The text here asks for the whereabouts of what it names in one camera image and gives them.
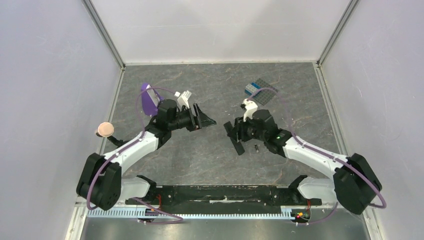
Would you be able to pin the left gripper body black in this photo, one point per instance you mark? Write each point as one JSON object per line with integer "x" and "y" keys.
{"x": 185, "y": 119}

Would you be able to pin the aluminium frame rail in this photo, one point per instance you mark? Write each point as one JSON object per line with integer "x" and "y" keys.
{"x": 79, "y": 214}
{"x": 370, "y": 219}

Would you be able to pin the blue lego brick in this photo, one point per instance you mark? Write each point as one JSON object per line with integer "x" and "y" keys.
{"x": 253, "y": 95}

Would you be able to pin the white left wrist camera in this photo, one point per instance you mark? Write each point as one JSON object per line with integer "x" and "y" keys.
{"x": 182, "y": 99}

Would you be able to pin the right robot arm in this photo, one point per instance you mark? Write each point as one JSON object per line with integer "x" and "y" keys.
{"x": 350, "y": 180}

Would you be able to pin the light grey lego brick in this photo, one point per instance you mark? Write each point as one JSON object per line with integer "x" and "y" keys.
{"x": 251, "y": 88}

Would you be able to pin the white device in stand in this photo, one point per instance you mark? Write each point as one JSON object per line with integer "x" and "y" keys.
{"x": 155, "y": 98}

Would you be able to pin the aluminium frame rail right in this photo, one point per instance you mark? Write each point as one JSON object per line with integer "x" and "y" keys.
{"x": 370, "y": 219}

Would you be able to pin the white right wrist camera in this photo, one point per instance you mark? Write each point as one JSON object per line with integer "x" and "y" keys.
{"x": 249, "y": 107}

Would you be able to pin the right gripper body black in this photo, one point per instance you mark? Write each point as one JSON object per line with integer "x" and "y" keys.
{"x": 237, "y": 131}

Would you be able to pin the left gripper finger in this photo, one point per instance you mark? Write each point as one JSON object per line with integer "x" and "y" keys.
{"x": 205, "y": 121}
{"x": 199, "y": 114}

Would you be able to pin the aluminium frame rail left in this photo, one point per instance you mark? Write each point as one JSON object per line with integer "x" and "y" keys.
{"x": 79, "y": 214}

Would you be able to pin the pink round knob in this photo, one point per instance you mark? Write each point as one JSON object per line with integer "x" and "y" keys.
{"x": 105, "y": 130}

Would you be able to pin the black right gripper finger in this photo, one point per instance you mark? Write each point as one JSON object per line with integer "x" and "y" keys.
{"x": 238, "y": 146}
{"x": 229, "y": 128}

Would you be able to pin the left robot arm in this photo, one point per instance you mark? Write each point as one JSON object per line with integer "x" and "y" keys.
{"x": 101, "y": 182}

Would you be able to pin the grey lego baseplate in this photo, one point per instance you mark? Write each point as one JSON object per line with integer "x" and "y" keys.
{"x": 266, "y": 92}

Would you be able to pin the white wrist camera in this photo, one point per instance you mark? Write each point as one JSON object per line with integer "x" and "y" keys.
{"x": 249, "y": 107}
{"x": 182, "y": 99}

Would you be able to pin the purple stand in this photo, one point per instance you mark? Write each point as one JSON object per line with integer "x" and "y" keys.
{"x": 148, "y": 107}

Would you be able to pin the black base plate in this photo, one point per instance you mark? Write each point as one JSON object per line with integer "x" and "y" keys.
{"x": 226, "y": 199}

